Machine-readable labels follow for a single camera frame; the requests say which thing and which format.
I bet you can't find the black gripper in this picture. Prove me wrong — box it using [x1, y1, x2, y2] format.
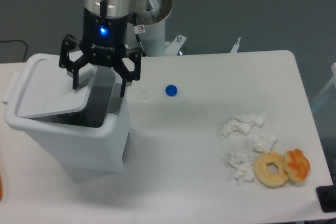
[58, 7, 143, 98]

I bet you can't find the white trash can lid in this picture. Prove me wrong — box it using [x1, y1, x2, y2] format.
[17, 59, 97, 118]

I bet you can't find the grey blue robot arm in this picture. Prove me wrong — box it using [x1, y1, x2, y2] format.
[59, 0, 142, 96]

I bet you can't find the white bottle cap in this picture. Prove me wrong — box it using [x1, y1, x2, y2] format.
[139, 91, 149, 100]

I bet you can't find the dark trash inside can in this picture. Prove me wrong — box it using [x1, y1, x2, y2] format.
[69, 112, 89, 127]

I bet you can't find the blue bottle cap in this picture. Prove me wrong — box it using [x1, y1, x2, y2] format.
[165, 84, 178, 97]

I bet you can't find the white trash can body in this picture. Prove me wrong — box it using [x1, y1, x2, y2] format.
[4, 54, 131, 173]

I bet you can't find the crumpled white tissue top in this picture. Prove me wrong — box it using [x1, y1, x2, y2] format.
[220, 113, 266, 141]

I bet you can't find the crumpled white tissue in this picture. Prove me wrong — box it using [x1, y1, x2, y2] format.
[227, 150, 255, 186]
[251, 133, 277, 153]
[220, 113, 266, 141]

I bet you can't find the orange object at edge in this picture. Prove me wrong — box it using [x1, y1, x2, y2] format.
[0, 176, 3, 201]

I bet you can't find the crumpled white tissue bottom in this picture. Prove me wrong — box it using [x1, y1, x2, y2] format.
[227, 150, 255, 186]

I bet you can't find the crumpled white tissue middle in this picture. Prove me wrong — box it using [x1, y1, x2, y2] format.
[251, 133, 277, 153]

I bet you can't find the orange twisted bread roll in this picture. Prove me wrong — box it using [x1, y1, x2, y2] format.
[283, 148, 310, 183]

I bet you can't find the black device at corner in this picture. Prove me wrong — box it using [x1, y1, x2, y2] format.
[316, 185, 335, 213]

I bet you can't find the black cable on pedestal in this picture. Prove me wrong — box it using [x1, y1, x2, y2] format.
[132, 13, 148, 57]

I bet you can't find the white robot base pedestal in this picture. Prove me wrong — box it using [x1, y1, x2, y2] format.
[126, 0, 172, 57]

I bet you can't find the white metal mounting frame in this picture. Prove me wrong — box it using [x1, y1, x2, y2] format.
[141, 34, 242, 57]

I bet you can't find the black cable on floor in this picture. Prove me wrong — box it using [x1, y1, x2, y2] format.
[0, 39, 28, 63]

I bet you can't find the glazed ring donut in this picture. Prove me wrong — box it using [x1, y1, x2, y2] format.
[254, 152, 288, 188]

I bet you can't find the white frame at right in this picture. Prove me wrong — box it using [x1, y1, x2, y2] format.
[311, 62, 335, 114]

